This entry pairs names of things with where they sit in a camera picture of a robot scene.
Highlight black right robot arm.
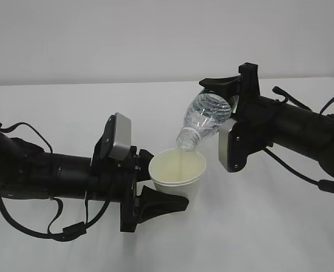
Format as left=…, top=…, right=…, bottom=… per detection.
left=199, top=62, right=334, bottom=178

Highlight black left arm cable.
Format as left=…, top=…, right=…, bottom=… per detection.
left=0, top=122, right=111, bottom=242

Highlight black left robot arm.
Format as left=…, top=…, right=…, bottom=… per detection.
left=0, top=113, right=189, bottom=242

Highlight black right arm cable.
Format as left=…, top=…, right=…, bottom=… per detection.
left=264, top=86, right=334, bottom=195

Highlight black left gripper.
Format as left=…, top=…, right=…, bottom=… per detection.
left=111, top=146, right=189, bottom=233

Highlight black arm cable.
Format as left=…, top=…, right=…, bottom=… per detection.
left=264, top=86, right=334, bottom=195
left=0, top=122, right=111, bottom=242

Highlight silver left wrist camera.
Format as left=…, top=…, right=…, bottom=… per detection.
left=91, top=112, right=132, bottom=173

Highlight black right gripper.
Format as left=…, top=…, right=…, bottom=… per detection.
left=199, top=63, right=270, bottom=158

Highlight white paper cup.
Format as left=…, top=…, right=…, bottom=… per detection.
left=149, top=148, right=207, bottom=214

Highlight clear water bottle green label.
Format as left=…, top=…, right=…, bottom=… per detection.
left=176, top=89, right=239, bottom=151

